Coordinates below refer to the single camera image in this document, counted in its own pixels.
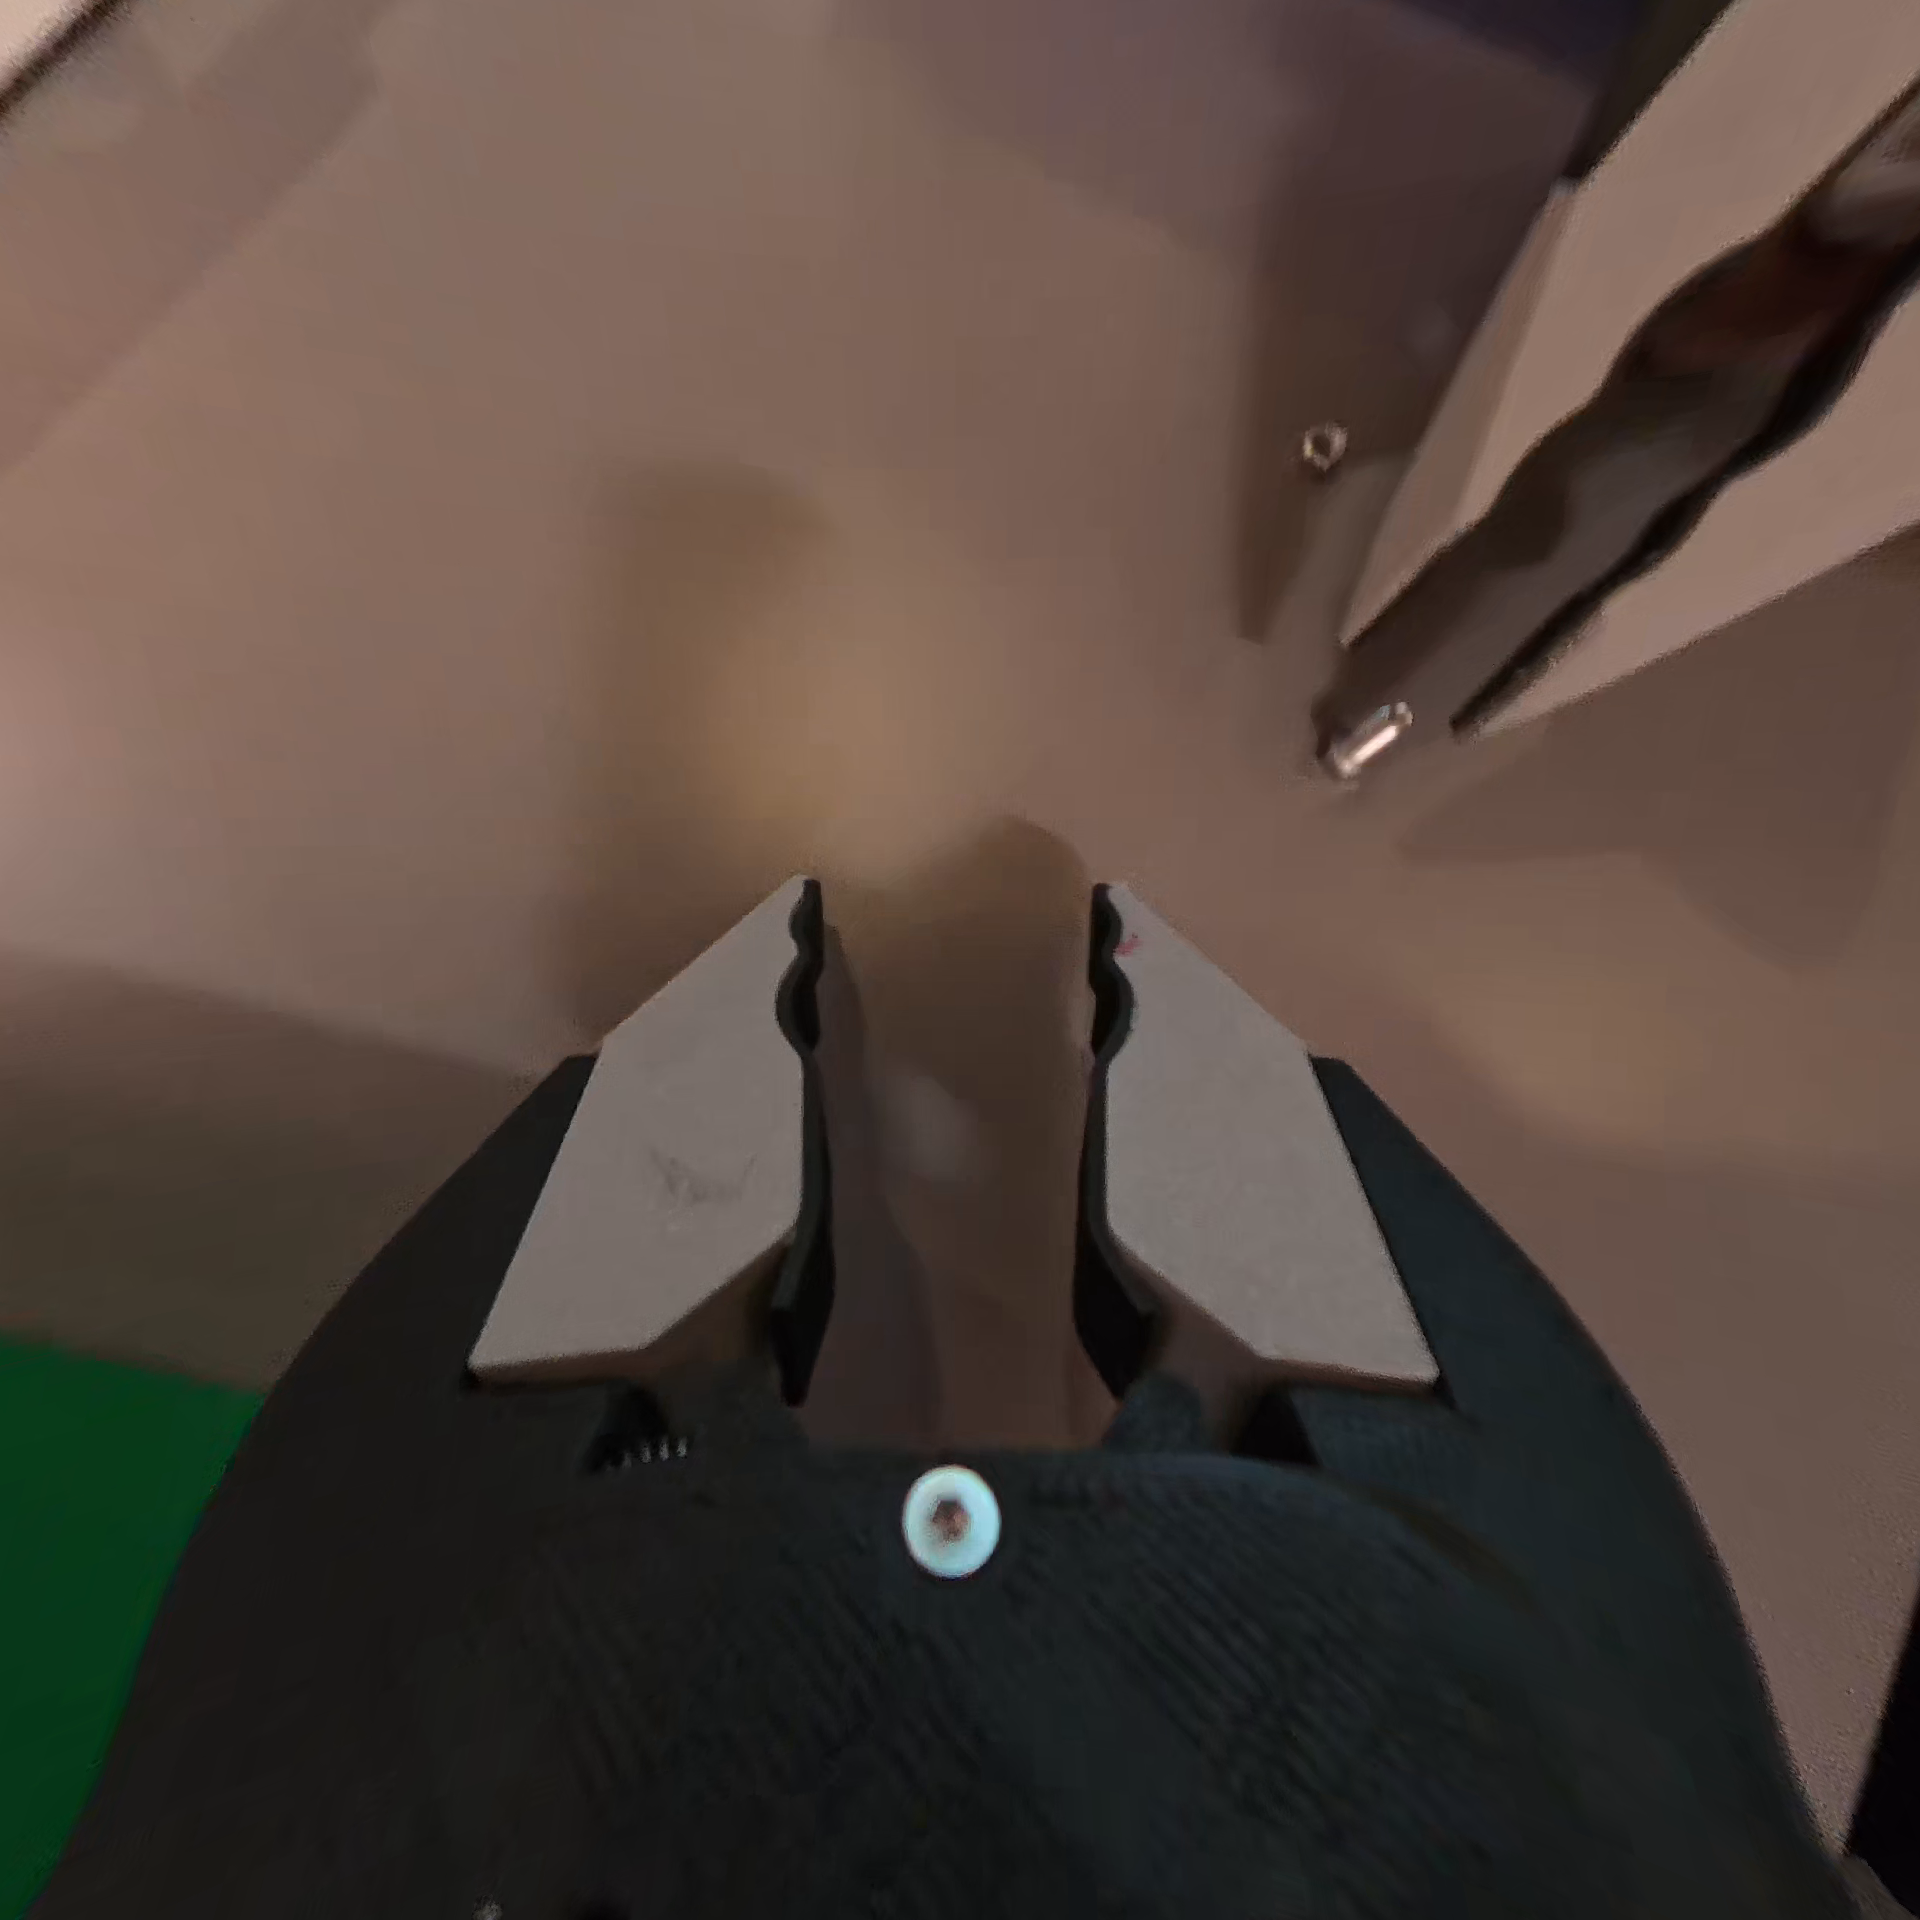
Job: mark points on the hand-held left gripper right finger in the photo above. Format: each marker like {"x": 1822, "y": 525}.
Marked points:
{"x": 1244, "y": 1200}

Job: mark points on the silver bolt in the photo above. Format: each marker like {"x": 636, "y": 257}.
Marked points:
{"x": 1368, "y": 738}

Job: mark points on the silver hex nut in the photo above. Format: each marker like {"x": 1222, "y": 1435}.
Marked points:
{"x": 1309, "y": 450}

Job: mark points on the green plastic bin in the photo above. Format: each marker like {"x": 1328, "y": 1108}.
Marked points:
{"x": 77, "y": 1576}

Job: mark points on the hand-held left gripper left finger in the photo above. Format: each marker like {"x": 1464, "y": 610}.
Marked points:
{"x": 662, "y": 1200}

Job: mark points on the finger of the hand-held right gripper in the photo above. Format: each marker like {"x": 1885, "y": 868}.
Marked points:
{"x": 1769, "y": 524}
{"x": 1590, "y": 253}

